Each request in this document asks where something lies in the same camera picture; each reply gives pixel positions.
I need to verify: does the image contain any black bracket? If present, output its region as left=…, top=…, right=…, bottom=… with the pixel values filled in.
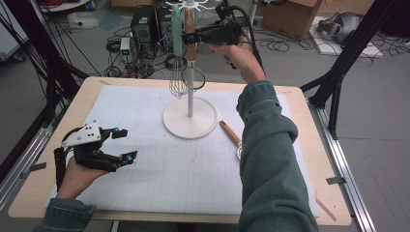
left=18, top=161, right=47, bottom=180
left=326, top=176, right=347, bottom=186

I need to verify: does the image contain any white round table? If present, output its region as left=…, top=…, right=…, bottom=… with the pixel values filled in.
left=38, top=0, right=91, bottom=14

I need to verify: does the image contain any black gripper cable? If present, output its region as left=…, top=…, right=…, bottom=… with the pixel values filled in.
left=225, top=3, right=267, bottom=73

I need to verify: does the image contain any white grid mat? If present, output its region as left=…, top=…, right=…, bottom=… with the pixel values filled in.
left=44, top=84, right=321, bottom=218

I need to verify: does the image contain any grey plastic device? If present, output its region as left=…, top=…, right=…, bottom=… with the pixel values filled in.
left=317, top=12, right=366, bottom=44

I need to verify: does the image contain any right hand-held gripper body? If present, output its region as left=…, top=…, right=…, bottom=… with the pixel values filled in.
left=198, top=0, right=245, bottom=46

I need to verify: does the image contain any white rolling stand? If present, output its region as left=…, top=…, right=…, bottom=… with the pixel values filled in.
left=248, top=0, right=259, bottom=25

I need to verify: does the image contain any black computer tower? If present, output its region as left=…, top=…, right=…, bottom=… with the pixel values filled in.
left=156, top=7, right=173, bottom=52
left=130, top=5, right=159, bottom=59

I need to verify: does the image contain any black metal frame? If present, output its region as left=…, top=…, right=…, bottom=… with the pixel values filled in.
left=299, top=0, right=400, bottom=140
left=0, top=0, right=90, bottom=182

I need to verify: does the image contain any whisk with mint green handle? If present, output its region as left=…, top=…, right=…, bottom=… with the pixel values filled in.
left=167, top=3, right=190, bottom=100

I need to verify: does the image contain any white utensil rack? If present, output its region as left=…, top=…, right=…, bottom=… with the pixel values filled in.
left=162, top=0, right=219, bottom=140

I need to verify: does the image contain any white foam board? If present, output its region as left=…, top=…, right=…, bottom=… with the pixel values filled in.
left=308, top=15, right=385, bottom=59

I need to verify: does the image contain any cardboard box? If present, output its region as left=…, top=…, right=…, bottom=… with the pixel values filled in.
left=260, top=0, right=323, bottom=41

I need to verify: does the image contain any person's right hand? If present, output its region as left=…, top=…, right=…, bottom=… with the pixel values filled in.
left=208, top=37, right=268, bottom=85

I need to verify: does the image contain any aluminium rail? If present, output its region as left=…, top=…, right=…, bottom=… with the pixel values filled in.
left=307, top=100, right=376, bottom=232
left=0, top=105, right=62, bottom=211

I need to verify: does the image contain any tangle of black cables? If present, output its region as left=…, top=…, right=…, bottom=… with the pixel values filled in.
left=124, top=61, right=158, bottom=79

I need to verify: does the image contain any blue sheet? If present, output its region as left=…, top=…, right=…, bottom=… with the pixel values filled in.
left=98, top=9, right=124, bottom=32

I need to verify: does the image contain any clear plastic bag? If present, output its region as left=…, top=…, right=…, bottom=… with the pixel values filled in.
left=67, top=12, right=100, bottom=30

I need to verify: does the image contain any person's left hand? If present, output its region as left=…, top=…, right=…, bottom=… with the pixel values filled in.
left=56, top=158, right=109, bottom=200

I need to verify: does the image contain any wooden table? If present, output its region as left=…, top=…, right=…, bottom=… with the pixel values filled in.
left=8, top=75, right=352, bottom=226

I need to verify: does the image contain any black cable coil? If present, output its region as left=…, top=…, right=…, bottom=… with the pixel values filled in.
left=163, top=53, right=188, bottom=72
left=104, top=65, right=123, bottom=78
left=105, top=40, right=122, bottom=54

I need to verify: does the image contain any white power supply box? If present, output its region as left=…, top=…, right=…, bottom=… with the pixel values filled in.
left=119, top=37, right=132, bottom=62

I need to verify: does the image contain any long black floor cable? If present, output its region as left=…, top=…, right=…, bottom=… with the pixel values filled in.
left=257, top=27, right=320, bottom=54

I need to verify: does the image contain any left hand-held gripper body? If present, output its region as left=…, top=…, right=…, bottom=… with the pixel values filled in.
left=53, top=119, right=124, bottom=191

